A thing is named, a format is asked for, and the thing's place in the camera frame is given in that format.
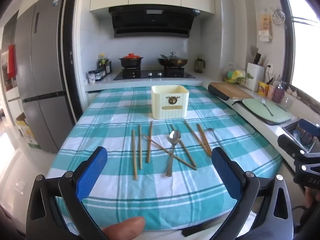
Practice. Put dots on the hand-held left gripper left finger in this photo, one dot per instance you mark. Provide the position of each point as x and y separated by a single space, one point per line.
92 172

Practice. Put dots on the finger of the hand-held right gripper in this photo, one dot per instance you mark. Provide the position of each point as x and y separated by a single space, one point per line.
310 124
287 142

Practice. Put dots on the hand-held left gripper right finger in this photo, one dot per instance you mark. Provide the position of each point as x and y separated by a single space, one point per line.
226 175

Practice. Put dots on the small metal spoon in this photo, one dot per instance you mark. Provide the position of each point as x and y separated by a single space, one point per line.
210 130

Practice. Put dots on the large metal spoon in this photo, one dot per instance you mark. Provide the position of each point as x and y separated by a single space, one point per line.
174 136

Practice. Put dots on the cream ribbed utensil holder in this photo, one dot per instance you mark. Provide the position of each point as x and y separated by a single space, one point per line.
162 105

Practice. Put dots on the person's right hand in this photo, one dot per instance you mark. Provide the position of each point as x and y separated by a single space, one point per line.
313 197

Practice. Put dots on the person's left hand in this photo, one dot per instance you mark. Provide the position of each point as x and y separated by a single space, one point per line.
125 228

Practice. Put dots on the kitchen sink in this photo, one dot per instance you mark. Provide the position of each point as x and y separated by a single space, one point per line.
290 128

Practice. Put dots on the metal fork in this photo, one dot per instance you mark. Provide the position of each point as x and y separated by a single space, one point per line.
267 107

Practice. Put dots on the purple soap dispenser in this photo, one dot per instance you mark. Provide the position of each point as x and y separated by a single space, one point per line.
278 93

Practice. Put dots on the green cutting board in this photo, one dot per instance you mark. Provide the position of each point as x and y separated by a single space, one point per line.
257 110

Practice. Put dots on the yellow box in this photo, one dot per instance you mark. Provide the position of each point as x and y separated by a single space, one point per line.
263 88

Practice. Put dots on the teal checked tablecloth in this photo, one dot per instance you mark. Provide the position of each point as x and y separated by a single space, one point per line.
120 115

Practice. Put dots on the window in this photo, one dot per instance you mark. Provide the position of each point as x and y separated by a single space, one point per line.
305 55

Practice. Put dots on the white knife block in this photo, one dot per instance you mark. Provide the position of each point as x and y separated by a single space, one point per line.
255 77

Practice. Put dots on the wooden cutting board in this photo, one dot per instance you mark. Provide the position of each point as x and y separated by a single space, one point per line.
232 90

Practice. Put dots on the cardboard box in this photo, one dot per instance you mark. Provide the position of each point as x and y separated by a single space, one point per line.
26 130

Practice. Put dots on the yellow green sponges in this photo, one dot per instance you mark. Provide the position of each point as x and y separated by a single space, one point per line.
233 75

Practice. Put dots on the clear spice jar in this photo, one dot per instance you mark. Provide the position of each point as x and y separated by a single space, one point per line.
100 73
91 77

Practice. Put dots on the black gas stove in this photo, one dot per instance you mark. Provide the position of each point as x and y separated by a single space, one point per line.
150 74

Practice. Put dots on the grey refrigerator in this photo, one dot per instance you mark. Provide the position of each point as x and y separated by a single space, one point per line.
42 67

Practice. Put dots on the black clay pot red lid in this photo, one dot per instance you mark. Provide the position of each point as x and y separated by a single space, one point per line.
131 61

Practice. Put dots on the wok with glass lid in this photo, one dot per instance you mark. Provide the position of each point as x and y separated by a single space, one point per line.
172 62

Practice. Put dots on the red hanging cloth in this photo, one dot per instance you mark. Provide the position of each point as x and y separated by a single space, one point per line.
11 60

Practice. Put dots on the black range hood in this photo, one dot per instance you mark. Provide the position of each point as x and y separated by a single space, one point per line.
150 22

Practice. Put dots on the hanging wall decoration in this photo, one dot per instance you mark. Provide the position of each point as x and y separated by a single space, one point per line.
265 25

